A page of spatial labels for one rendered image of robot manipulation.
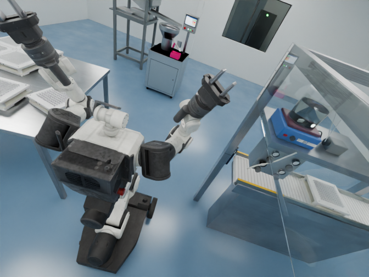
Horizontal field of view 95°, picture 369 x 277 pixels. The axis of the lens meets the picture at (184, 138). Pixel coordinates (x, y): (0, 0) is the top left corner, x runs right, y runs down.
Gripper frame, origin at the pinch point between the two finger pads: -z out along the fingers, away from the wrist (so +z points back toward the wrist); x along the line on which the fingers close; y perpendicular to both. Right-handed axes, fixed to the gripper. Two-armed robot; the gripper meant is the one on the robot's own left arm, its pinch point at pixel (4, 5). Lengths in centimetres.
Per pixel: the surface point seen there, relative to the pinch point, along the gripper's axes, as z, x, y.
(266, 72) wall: 329, 391, -267
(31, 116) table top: 63, -46, -27
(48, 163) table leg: 90, -52, -6
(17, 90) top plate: 56, -51, -46
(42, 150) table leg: 77, -47, -7
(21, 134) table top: 61, -47, -10
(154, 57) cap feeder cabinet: 157, 62, -207
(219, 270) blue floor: 180, 45, 104
